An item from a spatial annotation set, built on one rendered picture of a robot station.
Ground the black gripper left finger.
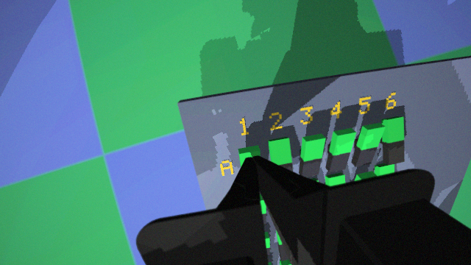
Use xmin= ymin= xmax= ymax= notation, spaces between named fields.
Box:
xmin=135 ymin=157 xmax=269 ymax=265

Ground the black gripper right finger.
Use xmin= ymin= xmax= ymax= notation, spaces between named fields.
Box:
xmin=252 ymin=155 xmax=435 ymax=265

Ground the grey switch panel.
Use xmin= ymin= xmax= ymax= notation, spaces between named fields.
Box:
xmin=177 ymin=56 xmax=471 ymax=215

